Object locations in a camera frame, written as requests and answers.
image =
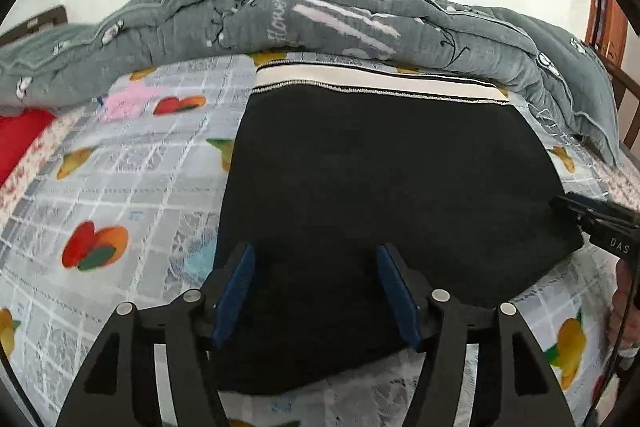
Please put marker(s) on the person's right hand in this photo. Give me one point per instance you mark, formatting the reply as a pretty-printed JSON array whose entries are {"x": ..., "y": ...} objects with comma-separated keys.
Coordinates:
[{"x": 624, "y": 307}]

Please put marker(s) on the grey quilt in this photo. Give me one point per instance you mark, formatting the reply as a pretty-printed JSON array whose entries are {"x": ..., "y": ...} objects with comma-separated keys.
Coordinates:
[{"x": 200, "y": 22}]

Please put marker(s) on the black pants with white stripe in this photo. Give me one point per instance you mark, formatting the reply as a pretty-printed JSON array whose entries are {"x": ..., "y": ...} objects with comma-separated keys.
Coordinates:
[{"x": 380, "y": 167}]

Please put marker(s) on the fruit print bed sheet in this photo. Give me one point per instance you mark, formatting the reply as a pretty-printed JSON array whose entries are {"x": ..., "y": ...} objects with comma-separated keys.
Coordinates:
[{"x": 150, "y": 167}]

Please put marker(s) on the brown wooden door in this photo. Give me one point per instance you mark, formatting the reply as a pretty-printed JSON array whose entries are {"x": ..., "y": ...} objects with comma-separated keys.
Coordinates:
[{"x": 607, "y": 17}]

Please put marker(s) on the wooden footboard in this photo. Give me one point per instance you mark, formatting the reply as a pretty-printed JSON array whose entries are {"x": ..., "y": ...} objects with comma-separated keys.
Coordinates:
[{"x": 631, "y": 102}]

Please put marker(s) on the floral bed sheet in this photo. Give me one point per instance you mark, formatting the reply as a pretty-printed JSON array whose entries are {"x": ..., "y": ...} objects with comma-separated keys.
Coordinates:
[{"x": 45, "y": 157}]

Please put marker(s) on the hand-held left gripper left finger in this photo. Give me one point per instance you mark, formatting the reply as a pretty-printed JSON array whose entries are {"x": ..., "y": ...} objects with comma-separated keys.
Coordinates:
[{"x": 234, "y": 292}]

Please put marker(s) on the red pillow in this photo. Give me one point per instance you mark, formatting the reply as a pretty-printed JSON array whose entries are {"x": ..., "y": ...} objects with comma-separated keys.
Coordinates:
[{"x": 20, "y": 137}]

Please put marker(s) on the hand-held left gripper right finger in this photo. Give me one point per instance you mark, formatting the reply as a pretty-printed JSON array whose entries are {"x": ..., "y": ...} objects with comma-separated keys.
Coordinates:
[{"x": 399, "y": 292}]

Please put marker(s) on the wooden headboard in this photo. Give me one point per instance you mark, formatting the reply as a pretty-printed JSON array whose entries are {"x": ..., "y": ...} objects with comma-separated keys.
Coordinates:
[{"x": 35, "y": 22}]

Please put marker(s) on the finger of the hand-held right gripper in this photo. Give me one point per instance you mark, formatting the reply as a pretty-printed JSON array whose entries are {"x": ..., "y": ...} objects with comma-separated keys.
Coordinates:
[
  {"x": 590, "y": 202},
  {"x": 570, "y": 207}
]

